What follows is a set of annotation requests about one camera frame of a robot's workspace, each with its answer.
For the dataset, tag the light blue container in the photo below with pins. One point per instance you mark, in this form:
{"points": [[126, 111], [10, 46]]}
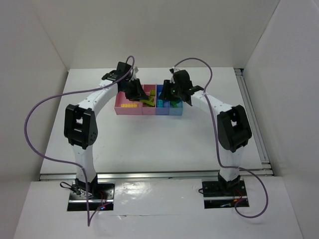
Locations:
{"points": [[176, 111]]}

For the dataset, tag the aluminium rail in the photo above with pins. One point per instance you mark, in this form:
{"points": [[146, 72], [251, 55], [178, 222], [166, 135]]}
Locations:
{"points": [[141, 175]]}

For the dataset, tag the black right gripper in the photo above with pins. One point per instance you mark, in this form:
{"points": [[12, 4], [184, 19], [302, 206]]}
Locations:
{"points": [[170, 90]]}

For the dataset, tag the long yellow lego brick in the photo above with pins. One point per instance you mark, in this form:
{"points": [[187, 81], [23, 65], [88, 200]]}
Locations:
{"points": [[129, 105]]}

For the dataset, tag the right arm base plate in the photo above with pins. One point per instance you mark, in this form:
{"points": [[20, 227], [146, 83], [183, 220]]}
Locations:
{"points": [[215, 198]]}

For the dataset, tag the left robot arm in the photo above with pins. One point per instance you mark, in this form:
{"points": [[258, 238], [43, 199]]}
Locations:
{"points": [[80, 126]]}

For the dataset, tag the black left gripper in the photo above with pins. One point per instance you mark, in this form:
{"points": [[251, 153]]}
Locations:
{"points": [[136, 89]]}

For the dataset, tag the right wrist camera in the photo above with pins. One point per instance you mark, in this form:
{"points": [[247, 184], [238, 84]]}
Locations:
{"points": [[173, 70]]}

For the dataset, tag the lime long lego brick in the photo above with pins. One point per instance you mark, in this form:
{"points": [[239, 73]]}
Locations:
{"points": [[149, 102]]}

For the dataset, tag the dark green lego plate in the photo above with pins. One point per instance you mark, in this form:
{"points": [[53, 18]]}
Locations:
{"points": [[175, 104]]}

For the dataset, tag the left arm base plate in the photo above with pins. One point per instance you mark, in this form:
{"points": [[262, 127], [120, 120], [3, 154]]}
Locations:
{"points": [[102, 198]]}

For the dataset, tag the blue purple container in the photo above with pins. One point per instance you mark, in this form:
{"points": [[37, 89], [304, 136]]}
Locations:
{"points": [[165, 110]]}

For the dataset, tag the narrow pink container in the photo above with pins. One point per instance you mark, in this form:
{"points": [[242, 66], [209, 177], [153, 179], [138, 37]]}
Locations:
{"points": [[149, 110]]}

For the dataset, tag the large pink container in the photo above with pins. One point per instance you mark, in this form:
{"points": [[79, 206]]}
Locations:
{"points": [[121, 99]]}

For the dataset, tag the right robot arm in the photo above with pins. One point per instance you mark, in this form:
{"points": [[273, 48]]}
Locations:
{"points": [[230, 124]]}

